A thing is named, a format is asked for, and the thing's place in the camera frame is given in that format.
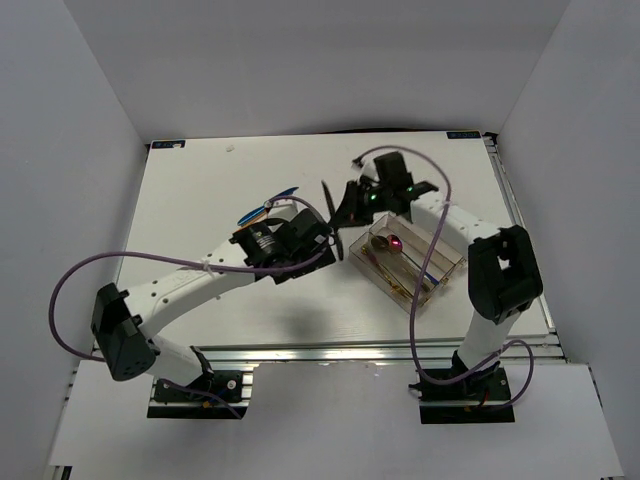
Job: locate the gold fork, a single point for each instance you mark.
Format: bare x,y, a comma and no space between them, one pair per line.
395,286

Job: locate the iridescent purple spoon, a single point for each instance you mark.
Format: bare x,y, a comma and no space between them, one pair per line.
396,246

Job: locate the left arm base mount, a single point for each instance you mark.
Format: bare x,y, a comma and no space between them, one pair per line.
221,394

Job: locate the blue corner sticker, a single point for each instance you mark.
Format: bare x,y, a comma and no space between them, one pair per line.
459,135
168,144

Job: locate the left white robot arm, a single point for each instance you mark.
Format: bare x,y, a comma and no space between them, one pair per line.
127,323

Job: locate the right blue corner sticker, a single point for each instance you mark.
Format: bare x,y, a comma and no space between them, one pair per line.
459,135

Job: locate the clear four-slot utensil organizer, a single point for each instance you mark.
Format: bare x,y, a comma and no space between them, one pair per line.
445,262

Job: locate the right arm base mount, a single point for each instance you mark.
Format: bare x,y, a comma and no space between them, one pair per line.
479,399

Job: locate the aluminium table rail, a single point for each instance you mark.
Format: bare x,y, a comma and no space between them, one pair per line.
545,349

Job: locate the black knife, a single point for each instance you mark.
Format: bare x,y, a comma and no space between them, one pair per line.
338,244

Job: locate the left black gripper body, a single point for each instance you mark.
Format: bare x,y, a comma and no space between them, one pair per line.
306,267

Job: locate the black spoon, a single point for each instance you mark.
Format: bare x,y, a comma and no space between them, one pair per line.
379,243

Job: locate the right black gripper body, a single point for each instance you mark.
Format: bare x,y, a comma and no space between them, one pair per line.
376,198

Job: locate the left blue corner sticker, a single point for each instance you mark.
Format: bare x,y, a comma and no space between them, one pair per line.
168,144

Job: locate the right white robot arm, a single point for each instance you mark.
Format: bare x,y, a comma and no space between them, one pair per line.
503,277

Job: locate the blue knife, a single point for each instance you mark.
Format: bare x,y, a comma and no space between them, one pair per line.
259,212

